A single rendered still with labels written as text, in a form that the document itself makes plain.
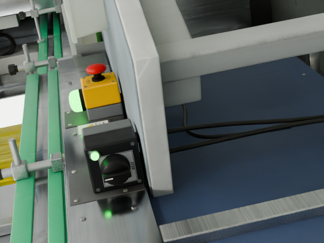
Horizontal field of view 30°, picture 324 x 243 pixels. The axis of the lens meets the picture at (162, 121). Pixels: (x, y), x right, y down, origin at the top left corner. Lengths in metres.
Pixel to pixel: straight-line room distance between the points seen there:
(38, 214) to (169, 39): 0.34
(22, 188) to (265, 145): 0.41
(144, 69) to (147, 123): 0.09
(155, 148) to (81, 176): 0.18
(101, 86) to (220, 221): 0.44
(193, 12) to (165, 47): 1.69
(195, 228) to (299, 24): 0.31
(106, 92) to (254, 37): 0.41
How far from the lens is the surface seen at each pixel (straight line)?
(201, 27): 2.54
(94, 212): 0.89
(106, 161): 0.89
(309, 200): 0.86
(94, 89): 1.16
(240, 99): 1.23
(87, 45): 1.65
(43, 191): 1.02
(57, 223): 0.92
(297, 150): 1.02
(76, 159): 1.05
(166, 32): 0.87
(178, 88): 0.85
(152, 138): 0.84
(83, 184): 0.96
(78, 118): 1.21
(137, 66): 0.76
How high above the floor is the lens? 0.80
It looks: 6 degrees down
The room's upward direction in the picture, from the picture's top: 102 degrees counter-clockwise
